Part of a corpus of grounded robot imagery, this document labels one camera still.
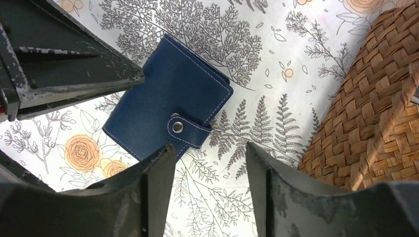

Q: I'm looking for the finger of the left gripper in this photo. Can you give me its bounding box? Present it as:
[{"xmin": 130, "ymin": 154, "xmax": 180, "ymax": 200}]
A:
[
  {"xmin": 16, "ymin": 86, "xmax": 125, "ymax": 120},
  {"xmin": 0, "ymin": 0, "xmax": 145, "ymax": 96}
]

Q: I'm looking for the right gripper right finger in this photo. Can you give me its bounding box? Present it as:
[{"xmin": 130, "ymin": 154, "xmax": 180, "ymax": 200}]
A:
[{"xmin": 246, "ymin": 142, "xmax": 419, "ymax": 237}]

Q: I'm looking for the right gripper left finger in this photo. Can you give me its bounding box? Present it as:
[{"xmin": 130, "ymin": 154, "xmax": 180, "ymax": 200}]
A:
[{"xmin": 0, "ymin": 144, "xmax": 175, "ymax": 237}]

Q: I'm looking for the blue leather card holder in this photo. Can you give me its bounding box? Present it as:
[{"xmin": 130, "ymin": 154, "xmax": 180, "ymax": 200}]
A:
[{"xmin": 102, "ymin": 35, "xmax": 233, "ymax": 160}]

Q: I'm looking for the woven wicker divided basket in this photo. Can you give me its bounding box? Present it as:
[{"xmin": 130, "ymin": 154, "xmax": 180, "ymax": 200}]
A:
[{"xmin": 298, "ymin": 0, "xmax": 419, "ymax": 191}]

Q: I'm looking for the floral table mat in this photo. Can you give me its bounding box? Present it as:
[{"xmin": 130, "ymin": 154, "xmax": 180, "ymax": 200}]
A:
[{"xmin": 0, "ymin": 0, "xmax": 419, "ymax": 237}]

